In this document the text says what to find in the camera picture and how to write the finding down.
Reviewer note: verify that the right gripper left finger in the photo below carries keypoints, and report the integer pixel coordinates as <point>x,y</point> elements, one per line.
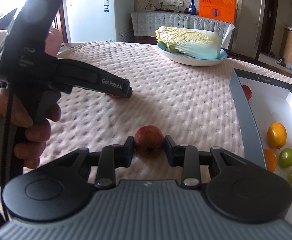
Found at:
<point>110,158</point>

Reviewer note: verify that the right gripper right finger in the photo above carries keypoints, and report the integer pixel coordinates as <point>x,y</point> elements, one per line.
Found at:
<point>186,157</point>

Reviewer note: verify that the red apple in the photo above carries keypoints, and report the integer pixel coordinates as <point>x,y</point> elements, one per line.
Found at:
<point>149,142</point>

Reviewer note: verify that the small orange tangerine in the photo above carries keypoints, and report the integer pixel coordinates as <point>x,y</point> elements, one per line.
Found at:
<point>270,159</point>

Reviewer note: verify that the small red tomato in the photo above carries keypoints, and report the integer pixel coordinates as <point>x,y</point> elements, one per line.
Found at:
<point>247,91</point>

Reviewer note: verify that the yellow orange lemon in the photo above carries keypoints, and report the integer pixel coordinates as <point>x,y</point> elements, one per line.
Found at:
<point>276,135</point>

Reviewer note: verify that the green lime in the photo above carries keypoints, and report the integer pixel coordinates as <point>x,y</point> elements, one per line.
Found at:
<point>285,158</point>

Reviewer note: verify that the wooden kitchen cabinet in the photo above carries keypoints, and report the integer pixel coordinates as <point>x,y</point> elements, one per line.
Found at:
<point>286,47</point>

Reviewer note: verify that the pink plush toy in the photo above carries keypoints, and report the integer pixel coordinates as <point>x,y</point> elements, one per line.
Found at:
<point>53,41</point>

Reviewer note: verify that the pink quilted table cover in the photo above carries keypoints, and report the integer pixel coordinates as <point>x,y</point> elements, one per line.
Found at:
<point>193,105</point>

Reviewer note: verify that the white chest freezer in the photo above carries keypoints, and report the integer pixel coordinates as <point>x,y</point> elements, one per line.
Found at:
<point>99,20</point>

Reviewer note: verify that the light blue plate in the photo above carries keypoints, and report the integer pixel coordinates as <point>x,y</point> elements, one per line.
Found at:
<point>191,61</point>

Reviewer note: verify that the grey cardboard tray box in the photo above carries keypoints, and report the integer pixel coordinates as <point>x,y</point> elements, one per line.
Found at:
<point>271,102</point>

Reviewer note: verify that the napa cabbage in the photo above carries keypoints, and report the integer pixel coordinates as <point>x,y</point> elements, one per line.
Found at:
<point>199,44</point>

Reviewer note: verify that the grey cloth covered cabinet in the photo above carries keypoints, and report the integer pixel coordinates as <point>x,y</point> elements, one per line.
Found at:
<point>147,22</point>

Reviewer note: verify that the blue glass bottle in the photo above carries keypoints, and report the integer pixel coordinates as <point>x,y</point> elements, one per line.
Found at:
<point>192,8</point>

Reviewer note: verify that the orange gift bag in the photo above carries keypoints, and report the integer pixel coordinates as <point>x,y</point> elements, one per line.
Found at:
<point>221,10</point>

